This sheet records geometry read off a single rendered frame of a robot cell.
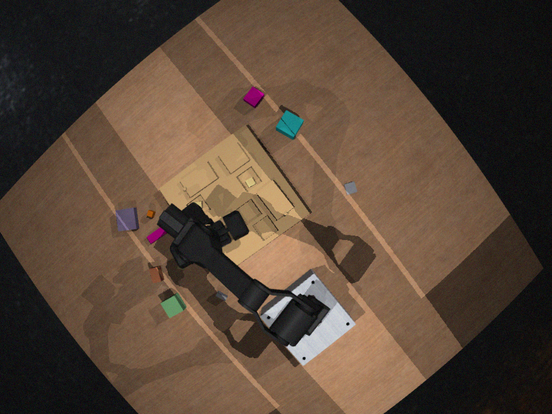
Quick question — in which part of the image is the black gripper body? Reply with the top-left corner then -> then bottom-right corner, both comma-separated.
170,210 -> 249,269

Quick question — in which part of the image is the teal block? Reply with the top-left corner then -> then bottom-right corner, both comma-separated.
276,110 -> 304,139

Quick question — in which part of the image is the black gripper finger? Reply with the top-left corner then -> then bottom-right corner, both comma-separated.
211,220 -> 232,247

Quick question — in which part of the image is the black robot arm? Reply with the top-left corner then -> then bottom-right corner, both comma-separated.
157,202 -> 330,347

